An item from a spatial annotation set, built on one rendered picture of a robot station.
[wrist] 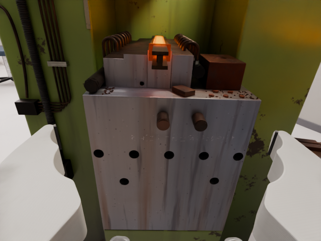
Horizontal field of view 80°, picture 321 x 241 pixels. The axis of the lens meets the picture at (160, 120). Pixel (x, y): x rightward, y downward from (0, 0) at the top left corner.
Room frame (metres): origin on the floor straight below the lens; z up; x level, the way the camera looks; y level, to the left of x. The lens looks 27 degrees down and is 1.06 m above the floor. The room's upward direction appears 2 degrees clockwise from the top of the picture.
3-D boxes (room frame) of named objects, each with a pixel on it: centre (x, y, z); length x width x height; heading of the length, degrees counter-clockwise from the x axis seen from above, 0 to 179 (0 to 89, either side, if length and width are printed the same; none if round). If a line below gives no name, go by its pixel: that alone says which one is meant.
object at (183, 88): (0.41, -0.05, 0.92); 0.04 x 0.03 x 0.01; 36
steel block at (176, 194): (0.66, -0.02, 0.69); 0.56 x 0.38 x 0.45; 2
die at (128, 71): (0.65, 0.04, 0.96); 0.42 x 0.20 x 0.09; 2
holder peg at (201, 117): (0.36, -0.08, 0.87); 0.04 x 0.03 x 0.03; 2
